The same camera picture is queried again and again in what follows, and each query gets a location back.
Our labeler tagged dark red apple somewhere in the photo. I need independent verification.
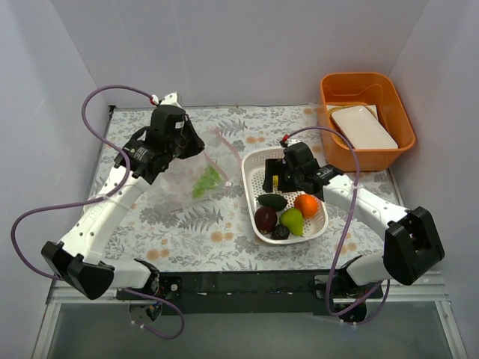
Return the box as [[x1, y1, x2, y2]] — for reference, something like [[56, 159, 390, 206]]
[[254, 206, 278, 233]]

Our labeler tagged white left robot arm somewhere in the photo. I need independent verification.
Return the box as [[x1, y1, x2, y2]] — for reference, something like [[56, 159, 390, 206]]
[[41, 102, 204, 300]]

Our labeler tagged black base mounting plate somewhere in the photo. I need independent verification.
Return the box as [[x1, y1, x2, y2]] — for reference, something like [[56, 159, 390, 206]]
[[115, 269, 385, 317]]

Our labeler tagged white rectangular plate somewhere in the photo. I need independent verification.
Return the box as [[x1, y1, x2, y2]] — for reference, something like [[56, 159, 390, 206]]
[[326, 105, 398, 150]]

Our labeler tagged floral patterned table mat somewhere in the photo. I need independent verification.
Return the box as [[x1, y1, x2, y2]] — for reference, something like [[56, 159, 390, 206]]
[[104, 105, 383, 271]]

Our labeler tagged white perforated plastic basket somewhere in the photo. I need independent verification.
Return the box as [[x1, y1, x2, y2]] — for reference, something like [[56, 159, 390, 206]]
[[241, 147, 329, 245]]

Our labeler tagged orange plastic tub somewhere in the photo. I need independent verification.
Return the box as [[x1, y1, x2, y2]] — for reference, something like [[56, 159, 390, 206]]
[[317, 73, 415, 172]]

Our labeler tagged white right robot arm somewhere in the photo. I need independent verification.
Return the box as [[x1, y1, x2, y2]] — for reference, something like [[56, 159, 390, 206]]
[[263, 142, 445, 298]]

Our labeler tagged orange fruit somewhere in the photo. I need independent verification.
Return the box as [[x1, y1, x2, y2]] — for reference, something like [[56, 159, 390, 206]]
[[294, 194, 319, 219]]

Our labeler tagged dark purple plum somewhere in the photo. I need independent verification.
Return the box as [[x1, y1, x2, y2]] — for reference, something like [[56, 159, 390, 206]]
[[270, 224, 290, 240]]

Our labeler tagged green pear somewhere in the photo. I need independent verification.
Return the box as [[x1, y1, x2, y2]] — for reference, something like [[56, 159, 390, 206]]
[[279, 208, 304, 236]]

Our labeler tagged green grape bunch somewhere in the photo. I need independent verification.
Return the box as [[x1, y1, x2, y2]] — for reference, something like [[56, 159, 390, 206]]
[[192, 166, 222, 199]]

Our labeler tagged dark green avocado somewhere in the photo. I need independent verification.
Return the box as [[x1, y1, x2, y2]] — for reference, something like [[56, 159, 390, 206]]
[[257, 193, 288, 212]]

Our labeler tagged clear zip top bag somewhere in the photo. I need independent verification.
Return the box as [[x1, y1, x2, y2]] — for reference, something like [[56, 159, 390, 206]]
[[145, 128, 241, 213]]

